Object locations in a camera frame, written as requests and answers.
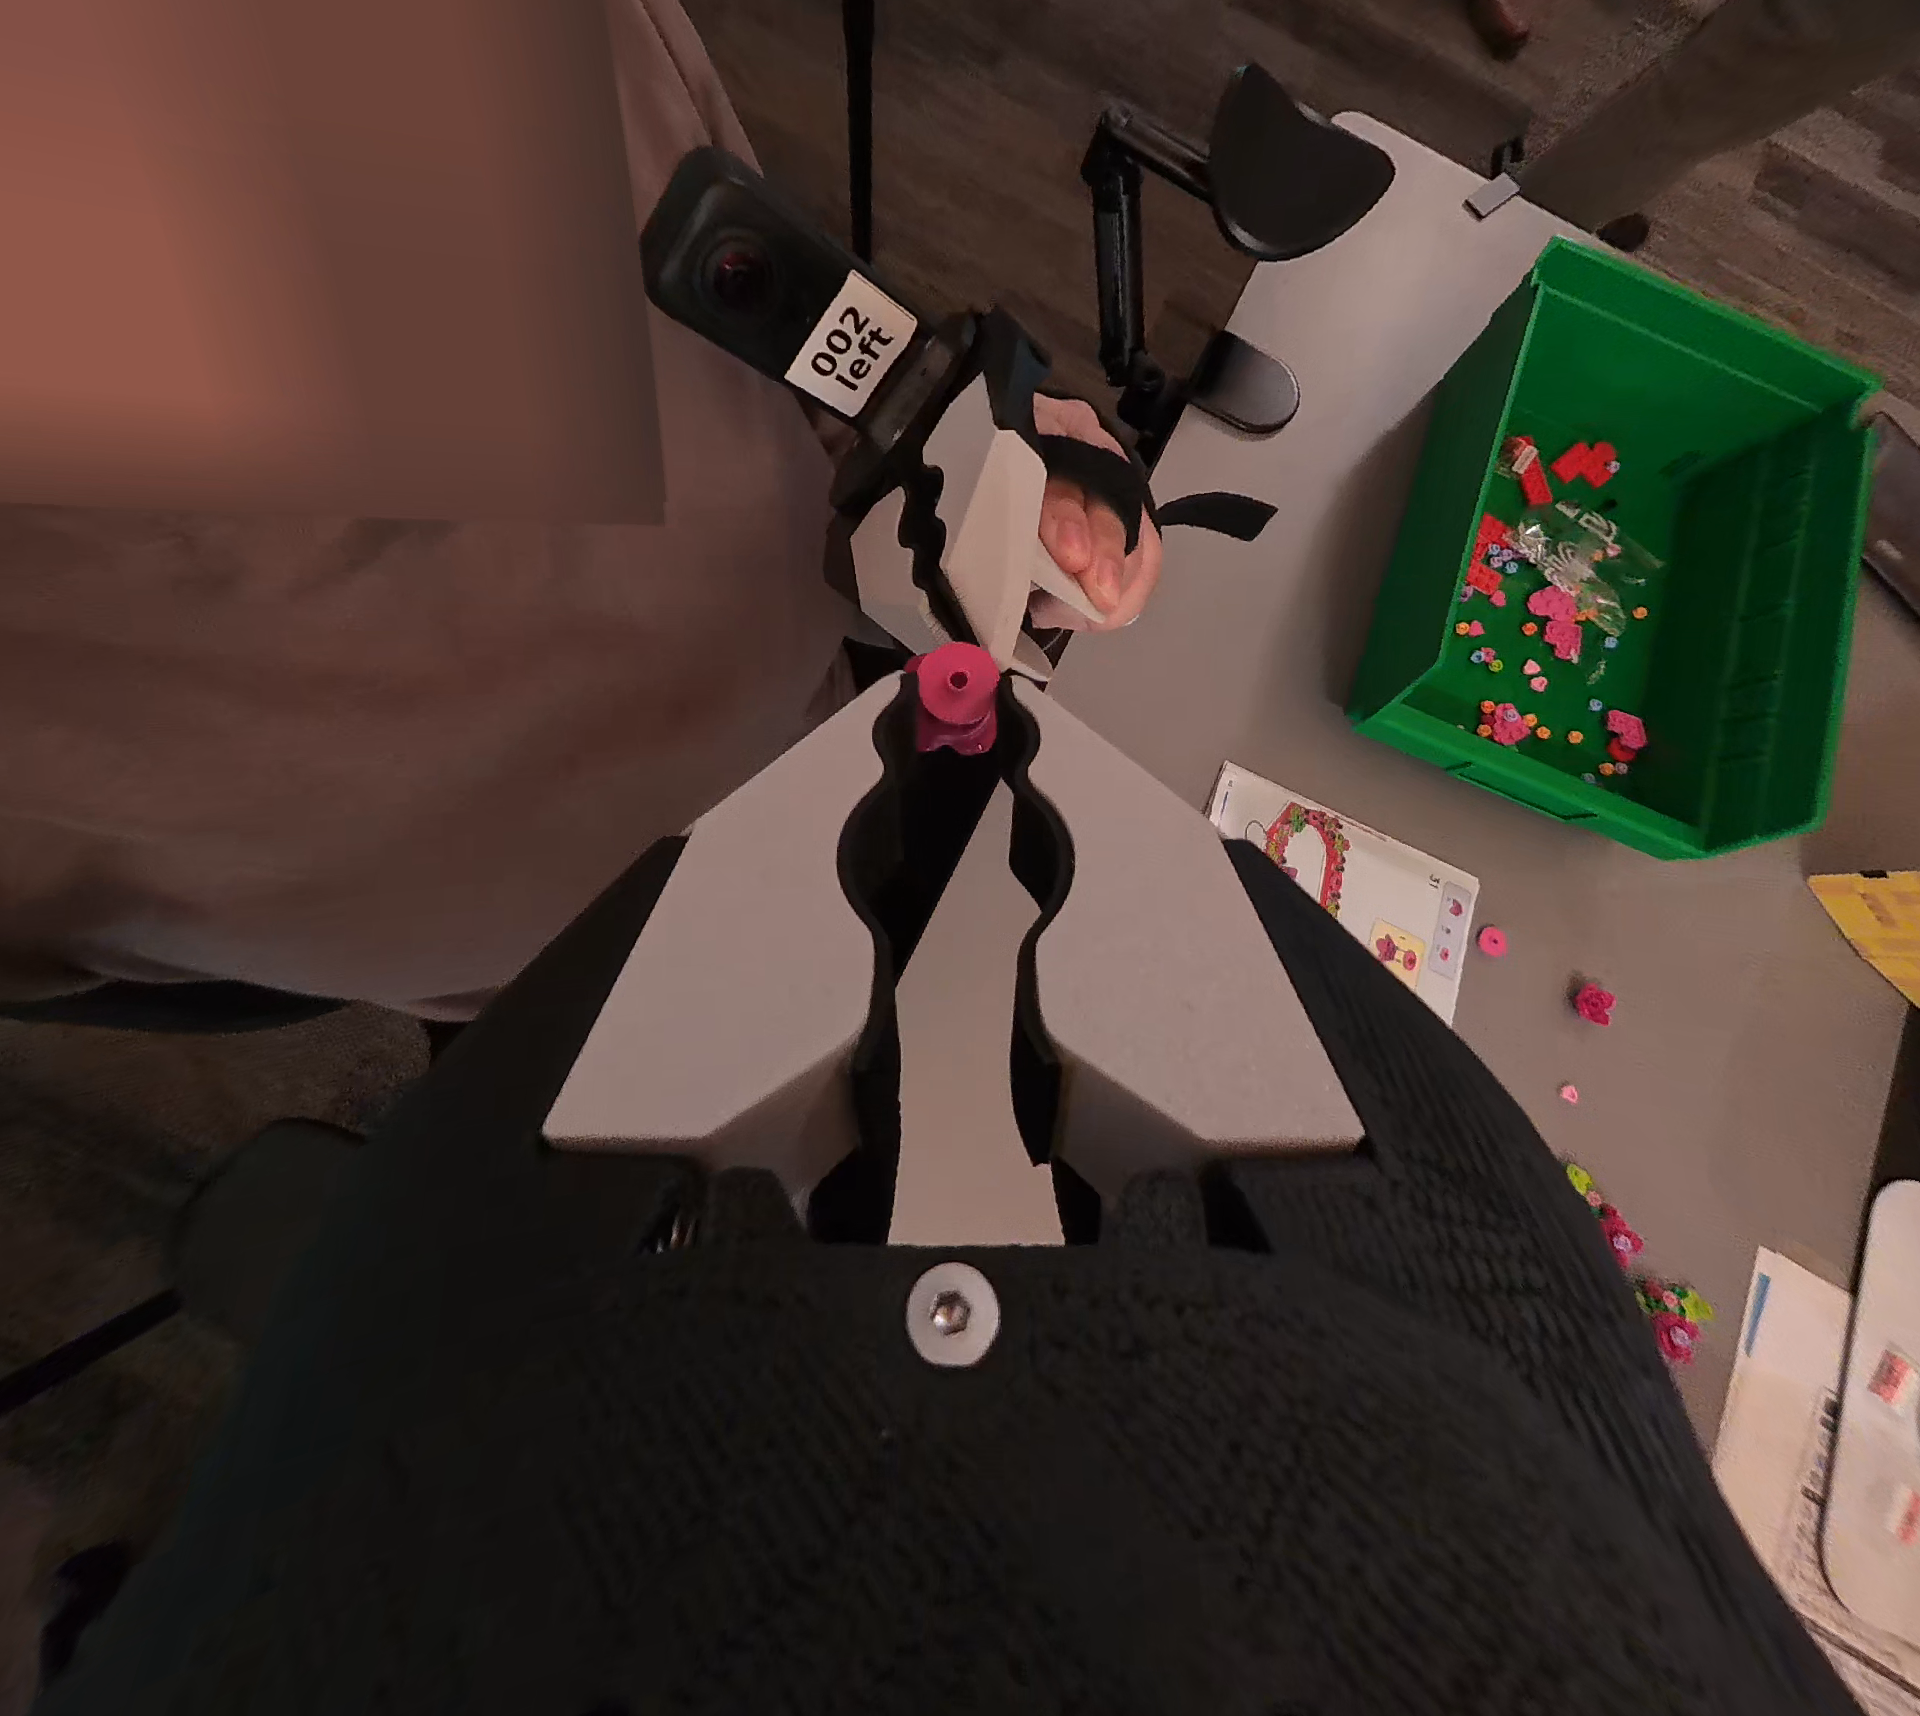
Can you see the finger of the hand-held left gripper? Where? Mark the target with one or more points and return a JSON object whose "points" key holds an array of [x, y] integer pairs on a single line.
{"points": [[1003, 517], [885, 576]]}

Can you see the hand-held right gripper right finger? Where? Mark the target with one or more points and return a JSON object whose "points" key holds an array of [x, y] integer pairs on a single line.
{"points": [[1184, 997]]}

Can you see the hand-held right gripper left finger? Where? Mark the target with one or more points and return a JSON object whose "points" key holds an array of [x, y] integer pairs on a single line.
{"points": [[721, 981]]}

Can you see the lego instruction booklet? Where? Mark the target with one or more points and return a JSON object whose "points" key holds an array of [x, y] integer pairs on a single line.
{"points": [[1411, 898]]}

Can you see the lego flower bouquet assembly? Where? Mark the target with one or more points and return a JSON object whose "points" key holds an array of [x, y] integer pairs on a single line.
{"points": [[1674, 1327], [1616, 1233]]}

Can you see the pile of small lego pieces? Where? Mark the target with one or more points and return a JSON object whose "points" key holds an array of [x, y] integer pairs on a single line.
{"points": [[1560, 615]]}

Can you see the person's left hand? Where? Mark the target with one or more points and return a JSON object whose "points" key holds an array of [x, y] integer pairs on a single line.
{"points": [[1103, 554]]}

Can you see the person's beige shirt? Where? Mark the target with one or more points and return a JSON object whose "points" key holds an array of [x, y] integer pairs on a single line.
{"points": [[374, 726]]}

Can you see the clear plastic bag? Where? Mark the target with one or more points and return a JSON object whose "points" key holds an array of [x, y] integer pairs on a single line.
{"points": [[1591, 554]]}

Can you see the white paper sheet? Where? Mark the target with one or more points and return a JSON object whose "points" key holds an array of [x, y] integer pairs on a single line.
{"points": [[1784, 1357]]}

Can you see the green plastic bin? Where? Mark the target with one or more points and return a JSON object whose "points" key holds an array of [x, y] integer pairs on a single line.
{"points": [[1771, 576]]}

